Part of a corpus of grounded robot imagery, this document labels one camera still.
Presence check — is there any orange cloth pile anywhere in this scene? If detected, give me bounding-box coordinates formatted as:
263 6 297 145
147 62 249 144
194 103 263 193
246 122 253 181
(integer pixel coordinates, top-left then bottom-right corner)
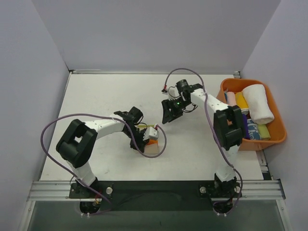
137 124 159 156

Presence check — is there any purple rolled towel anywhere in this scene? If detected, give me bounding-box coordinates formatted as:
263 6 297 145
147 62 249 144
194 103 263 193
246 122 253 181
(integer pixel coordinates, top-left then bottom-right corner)
242 114 250 140

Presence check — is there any white towel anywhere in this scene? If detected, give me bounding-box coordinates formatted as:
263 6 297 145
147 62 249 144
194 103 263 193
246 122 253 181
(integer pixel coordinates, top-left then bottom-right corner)
242 84 274 124

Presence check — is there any aluminium frame rail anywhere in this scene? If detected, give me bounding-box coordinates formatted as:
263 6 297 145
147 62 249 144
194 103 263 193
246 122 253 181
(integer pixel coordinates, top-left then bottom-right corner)
27 180 286 202

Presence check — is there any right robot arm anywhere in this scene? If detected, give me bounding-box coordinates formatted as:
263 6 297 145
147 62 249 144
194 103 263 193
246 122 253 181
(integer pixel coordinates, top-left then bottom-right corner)
162 79 245 197

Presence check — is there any pink rolled towel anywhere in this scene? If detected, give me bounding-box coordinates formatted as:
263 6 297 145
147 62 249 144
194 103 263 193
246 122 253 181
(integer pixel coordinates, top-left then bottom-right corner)
227 91 237 106

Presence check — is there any black base mat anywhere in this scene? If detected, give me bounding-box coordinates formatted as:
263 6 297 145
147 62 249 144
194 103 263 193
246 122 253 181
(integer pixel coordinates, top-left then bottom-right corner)
69 180 243 212

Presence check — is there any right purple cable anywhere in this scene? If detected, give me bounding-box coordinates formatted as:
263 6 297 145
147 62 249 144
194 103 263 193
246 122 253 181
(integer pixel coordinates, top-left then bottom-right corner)
163 68 243 215

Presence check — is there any orange plastic basket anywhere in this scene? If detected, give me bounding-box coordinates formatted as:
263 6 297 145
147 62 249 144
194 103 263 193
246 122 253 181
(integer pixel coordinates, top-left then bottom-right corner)
217 78 287 151

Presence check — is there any yellow rolled towel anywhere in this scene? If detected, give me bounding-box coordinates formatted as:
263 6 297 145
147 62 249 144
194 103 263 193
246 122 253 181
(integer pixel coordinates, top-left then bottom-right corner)
235 92 249 115

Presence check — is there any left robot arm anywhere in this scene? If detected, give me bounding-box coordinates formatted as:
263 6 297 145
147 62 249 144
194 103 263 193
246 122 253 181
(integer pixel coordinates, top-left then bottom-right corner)
56 107 153 198

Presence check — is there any purple cable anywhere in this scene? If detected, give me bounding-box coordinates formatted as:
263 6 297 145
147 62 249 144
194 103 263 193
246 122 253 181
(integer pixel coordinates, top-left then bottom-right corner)
40 113 168 215
163 68 243 215

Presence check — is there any green rolled towel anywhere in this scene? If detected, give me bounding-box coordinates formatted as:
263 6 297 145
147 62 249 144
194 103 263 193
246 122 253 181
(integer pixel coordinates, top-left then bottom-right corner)
257 124 271 141

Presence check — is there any blue patterned rolled towel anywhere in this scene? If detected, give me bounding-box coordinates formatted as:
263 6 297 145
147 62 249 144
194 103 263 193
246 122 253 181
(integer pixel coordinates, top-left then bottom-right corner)
247 119 261 140

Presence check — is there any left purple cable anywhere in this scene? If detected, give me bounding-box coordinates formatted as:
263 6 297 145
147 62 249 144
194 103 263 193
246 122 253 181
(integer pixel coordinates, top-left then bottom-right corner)
40 113 168 215

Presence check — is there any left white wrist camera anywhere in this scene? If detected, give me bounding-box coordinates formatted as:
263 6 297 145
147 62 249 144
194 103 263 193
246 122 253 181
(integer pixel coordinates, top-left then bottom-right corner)
143 127 159 141

